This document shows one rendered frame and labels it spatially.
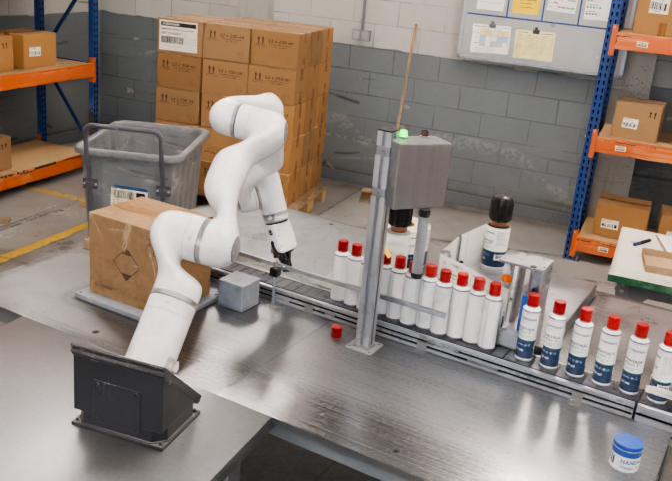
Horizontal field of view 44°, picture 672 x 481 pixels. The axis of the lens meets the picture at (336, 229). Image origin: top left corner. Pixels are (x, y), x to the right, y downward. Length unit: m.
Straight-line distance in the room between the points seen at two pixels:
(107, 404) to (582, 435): 1.19
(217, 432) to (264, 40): 4.14
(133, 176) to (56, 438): 2.85
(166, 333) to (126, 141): 3.57
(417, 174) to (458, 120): 4.69
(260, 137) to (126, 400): 0.77
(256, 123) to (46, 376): 0.87
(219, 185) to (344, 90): 5.15
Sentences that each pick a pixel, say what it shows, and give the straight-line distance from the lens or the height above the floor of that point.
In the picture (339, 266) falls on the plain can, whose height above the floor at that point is 1.00.
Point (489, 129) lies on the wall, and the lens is 6.93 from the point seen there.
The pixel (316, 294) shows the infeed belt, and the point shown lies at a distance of 2.72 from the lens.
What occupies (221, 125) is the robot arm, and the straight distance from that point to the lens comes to 2.32.
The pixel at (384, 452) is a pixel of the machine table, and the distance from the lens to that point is 2.05.
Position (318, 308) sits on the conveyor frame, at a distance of 2.68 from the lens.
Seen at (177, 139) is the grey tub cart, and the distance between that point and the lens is 5.42.
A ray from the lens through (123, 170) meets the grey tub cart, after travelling 4.76.
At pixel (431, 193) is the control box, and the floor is 1.33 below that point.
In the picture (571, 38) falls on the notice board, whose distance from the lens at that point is 6.63.
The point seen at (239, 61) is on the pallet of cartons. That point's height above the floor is 1.15.
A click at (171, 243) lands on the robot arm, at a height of 1.22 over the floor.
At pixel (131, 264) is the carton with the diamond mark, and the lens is 2.60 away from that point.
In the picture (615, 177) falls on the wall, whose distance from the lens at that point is 6.81.
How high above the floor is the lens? 1.96
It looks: 19 degrees down
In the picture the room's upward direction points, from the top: 5 degrees clockwise
